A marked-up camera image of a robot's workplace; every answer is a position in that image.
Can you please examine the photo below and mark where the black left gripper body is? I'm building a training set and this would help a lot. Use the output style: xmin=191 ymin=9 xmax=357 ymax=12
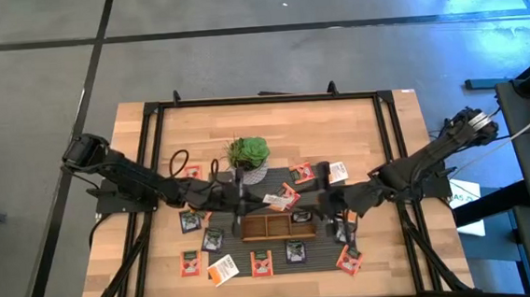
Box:
xmin=200 ymin=165 xmax=254 ymax=241

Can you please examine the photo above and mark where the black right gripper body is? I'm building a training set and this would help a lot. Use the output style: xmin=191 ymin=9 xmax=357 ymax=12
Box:
xmin=314 ymin=158 xmax=376 ymax=220

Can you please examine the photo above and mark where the dark purple tea packet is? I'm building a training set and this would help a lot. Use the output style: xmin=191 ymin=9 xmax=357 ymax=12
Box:
xmin=200 ymin=225 xmax=227 ymax=255
xmin=178 ymin=208 xmax=203 ymax=234
xmin=333 ymin=216 xmax=357 ymax=247
xmin=291 ymin=210 xmax=314 ymax=225
xmin=284 ymin=238 xmax=309 ymax=266

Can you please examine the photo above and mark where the wooden three-compartment tea box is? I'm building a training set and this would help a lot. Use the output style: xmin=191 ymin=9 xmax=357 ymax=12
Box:
xmin=240 ymin=209 xmax=319 ymax=244

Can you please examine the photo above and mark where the succulent in patterned white pot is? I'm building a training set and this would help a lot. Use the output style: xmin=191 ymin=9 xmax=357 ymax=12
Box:
xmin=219 ymin=130 xmax=273 ymax=189

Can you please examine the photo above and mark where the grey woven placemat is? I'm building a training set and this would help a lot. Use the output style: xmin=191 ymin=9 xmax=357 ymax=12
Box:
xmin=201 ymin=162 xmax=363 ymax=281

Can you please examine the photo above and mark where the white printed box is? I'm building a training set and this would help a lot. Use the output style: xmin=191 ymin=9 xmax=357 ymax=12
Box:
xmin=448 ymin=176 xmax=486 ymax=239

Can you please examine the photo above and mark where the black desk support beam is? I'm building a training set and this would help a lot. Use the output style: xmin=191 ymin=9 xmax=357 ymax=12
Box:
xmin=451 ymin=179 xmax=530 ymax=228

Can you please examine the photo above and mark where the teal floor bar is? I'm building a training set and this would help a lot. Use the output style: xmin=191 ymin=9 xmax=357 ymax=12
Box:
xmin=464 ymin=76 xmax=515 ymax=92

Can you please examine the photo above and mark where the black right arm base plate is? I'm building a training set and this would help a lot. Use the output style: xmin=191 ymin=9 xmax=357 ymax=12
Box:
xmin=384 ymin=156 xmax=454 ymax=203

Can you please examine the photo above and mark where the black metal table frame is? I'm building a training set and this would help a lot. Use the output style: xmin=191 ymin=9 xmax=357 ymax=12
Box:
xmin=0 ymin=64 xmax=530 ymax=297

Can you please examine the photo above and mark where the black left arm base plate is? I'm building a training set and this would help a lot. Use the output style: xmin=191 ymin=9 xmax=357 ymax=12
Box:
xmin=87 ymin=174 xmax=163 ymax=217

